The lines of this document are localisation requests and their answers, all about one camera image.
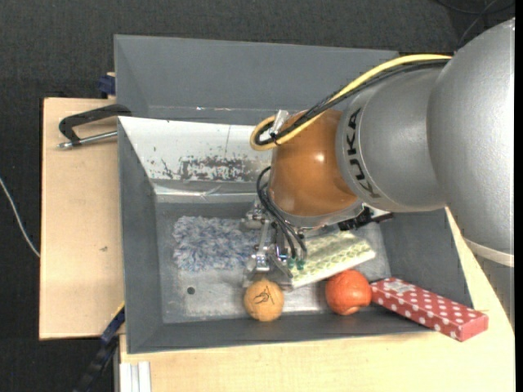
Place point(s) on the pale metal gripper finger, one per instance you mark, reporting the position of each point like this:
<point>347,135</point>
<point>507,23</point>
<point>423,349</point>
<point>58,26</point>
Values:
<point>282,277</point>
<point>256,268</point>

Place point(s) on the tan ball with black print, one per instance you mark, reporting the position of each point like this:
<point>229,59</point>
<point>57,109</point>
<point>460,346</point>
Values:
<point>263,300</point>

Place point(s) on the blue and white fluffy cloth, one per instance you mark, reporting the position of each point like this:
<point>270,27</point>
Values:
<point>208,241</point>

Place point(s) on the pale green patterned sponge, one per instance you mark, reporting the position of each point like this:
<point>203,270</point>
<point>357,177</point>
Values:
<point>339,253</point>

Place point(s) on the orange ball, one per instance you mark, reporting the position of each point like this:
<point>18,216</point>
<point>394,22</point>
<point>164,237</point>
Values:
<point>347,293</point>

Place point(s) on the red box with white dots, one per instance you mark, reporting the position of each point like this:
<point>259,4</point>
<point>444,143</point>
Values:
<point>429,308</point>

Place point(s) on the grey metal bin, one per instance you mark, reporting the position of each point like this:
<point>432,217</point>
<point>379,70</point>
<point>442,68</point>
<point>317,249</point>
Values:
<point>204,76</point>

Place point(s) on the pale wood flat board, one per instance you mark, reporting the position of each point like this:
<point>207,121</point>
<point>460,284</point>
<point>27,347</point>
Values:
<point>77,227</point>

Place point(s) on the black cylinder on white bracket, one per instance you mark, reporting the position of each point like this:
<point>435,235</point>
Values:
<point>367,218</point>

